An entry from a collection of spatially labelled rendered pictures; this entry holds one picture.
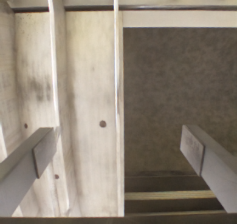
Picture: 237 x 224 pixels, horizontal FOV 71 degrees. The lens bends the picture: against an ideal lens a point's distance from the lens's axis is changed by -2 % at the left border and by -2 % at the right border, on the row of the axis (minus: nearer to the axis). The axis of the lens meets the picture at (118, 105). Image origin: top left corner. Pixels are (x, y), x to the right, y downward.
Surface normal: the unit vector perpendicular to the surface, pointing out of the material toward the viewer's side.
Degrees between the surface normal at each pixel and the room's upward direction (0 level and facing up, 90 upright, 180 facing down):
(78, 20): 16
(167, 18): 0
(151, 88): 9
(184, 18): 0
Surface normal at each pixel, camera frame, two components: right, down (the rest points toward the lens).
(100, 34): 0.00, 0.02
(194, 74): 0.01, 0.27
